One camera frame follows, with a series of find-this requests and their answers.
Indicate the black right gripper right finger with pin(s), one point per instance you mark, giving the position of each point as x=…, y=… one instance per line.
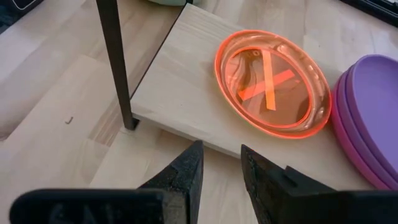
x=267, y=193

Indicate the magenta purple plate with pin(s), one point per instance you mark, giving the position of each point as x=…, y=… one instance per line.
x=337, y=124

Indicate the orange bowl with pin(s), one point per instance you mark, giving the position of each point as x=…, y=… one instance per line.
x=269, y=93

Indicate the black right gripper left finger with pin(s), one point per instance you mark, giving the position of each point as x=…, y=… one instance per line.
x=183, y=186

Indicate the translucent red plate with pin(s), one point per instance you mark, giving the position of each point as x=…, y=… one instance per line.
x=281, y=78

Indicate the black metal table frame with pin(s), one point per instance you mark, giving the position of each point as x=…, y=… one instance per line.
x=373, y=9

